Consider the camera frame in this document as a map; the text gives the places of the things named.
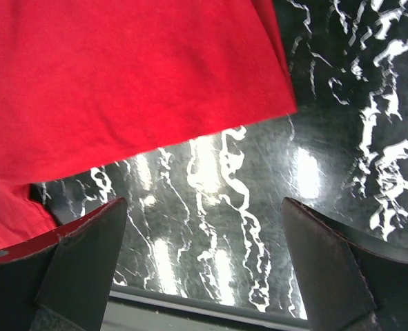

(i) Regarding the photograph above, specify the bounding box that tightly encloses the dark red t-shirt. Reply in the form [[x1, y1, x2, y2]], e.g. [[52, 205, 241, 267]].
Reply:
[[0, 1, 296, 248]]

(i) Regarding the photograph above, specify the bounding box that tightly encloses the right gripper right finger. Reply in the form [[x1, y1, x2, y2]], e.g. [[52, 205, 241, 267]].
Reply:
[[281, 197, 408, 330]]

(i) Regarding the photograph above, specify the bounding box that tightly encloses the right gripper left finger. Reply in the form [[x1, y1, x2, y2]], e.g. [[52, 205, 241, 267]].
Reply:
[[0, 198, 128, 330]]

